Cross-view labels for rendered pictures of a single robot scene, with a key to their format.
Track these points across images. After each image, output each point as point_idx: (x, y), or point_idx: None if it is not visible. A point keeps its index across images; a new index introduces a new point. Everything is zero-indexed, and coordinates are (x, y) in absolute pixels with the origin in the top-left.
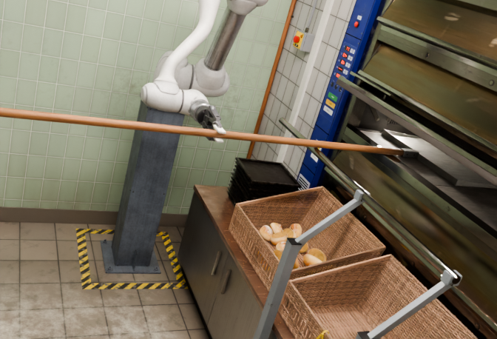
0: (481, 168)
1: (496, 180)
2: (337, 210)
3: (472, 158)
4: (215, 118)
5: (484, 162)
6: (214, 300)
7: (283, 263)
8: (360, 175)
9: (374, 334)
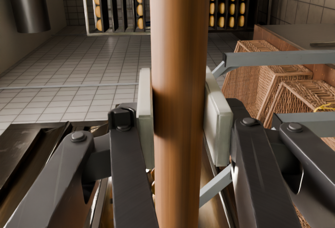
0: (95, 210)
1: (100, 194)
2: (210, 186)
3: (88, 222)
4: (77, 133)
5: (89, 212)
6: None
7: (317, 114)
8: None
9: (220, 64)
